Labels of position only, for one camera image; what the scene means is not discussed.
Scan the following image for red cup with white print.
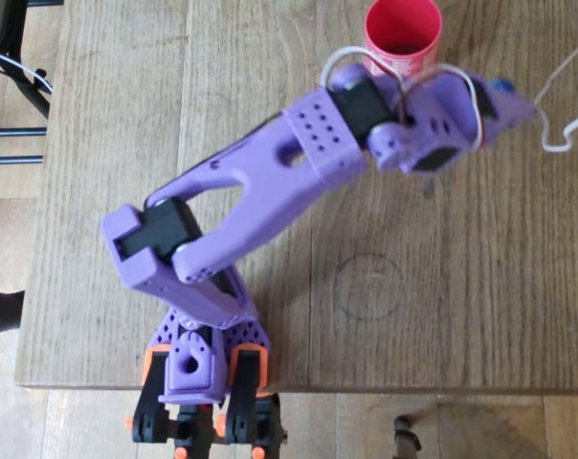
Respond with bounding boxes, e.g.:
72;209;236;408
364;0;444;78

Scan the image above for black and orange table clamp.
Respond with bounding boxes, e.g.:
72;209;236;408
214;347;284;459
124;347;197;459

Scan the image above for black chair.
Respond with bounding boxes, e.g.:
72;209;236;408
0;0;55;166

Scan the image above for long white cable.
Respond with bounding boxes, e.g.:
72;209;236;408
531;21;578;155

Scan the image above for arm servo wire loops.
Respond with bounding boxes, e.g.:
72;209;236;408
321;45;487;147

